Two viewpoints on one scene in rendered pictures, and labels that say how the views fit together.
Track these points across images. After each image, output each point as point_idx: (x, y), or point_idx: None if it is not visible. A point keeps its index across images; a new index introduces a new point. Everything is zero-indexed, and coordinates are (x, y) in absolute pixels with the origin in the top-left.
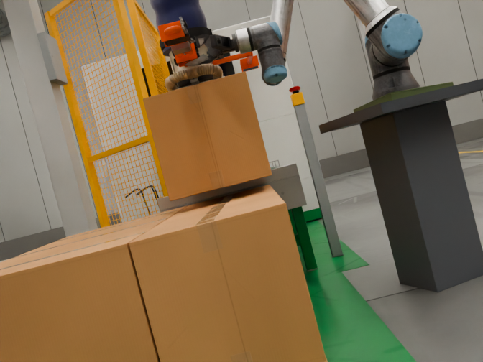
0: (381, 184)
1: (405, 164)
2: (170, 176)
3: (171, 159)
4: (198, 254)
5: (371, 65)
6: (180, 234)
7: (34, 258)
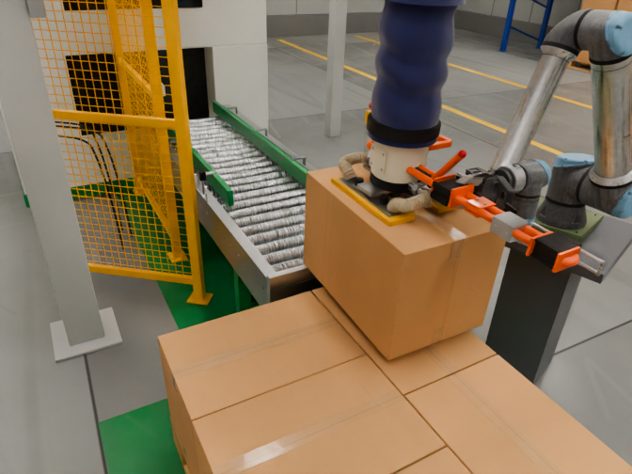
0: (511, 292)
1: (561, 298)
2: (399, 337)
3: (406, 320)
4: None
5: (560, 190)
6: None
7: None
